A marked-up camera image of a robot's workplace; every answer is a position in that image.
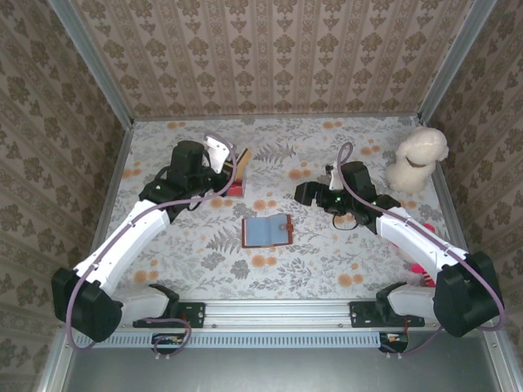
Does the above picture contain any tan credit card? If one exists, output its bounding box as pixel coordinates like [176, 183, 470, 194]
[233, 148, 253, 181]

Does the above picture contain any brown leather card holder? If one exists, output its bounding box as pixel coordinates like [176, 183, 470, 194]
[240, 214, 294, 249]

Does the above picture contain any small card storage box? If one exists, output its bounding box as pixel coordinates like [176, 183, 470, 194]
[226, 147, 253, 198]

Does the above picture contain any white plush dog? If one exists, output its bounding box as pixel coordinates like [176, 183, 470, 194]
[385, 125, 450, 194]

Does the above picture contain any pink striped plush toy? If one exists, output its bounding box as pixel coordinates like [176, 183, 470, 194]
[402, 222, 438, 289]

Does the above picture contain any floral patterned table cover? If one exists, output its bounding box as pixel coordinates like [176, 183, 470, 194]
[87, 116, 471, 301]

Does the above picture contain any small black electronics module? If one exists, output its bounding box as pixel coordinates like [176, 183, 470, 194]
[378, 331, 410, 353]
[151, 332, 186, 349]

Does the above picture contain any grey metal sheet panel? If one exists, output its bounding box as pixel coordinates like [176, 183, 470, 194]
[60, 346, 504, 392]

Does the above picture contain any aluminium table edge rail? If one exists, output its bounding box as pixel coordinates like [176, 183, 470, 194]
[132, 113, 422, 123]
[416, 118, 484, 298]
[76, 122, 135, 300]

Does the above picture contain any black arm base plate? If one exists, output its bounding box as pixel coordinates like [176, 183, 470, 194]
[132, 301, 206, 329]
[349, 301, 426, 329]

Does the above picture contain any aluminium frame post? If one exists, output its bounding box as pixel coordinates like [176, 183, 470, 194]
[418, 0, 498, 124]
[47, 0, 135, 127]

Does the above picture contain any long aluminium mounting rail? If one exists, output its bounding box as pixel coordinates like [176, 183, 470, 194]
[60, 298, 502, 328]

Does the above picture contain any grey slotted cable duct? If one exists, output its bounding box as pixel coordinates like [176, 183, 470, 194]
[75, 331, 380, 349]

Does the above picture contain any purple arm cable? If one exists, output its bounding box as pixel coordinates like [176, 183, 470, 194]
[65, 132, 239, 361]
[337, 140, 507, 361]

